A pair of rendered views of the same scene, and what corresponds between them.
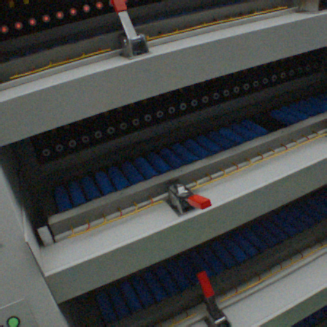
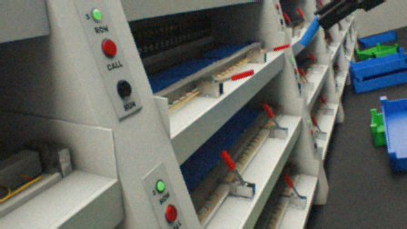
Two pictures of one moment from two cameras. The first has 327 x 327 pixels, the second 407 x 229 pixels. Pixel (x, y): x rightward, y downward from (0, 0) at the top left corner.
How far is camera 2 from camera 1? 0.41 m
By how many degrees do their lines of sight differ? 43
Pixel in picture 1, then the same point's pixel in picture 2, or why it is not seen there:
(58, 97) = not seen: outside the picture
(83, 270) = (186, 135)
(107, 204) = (168, 94)
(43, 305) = (173, 168)
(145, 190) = (184, 85)
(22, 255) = (155, 117)
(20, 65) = not seen: outside the picture
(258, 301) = (250, 174)
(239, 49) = not seen: outside the picture
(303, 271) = (260, 154)
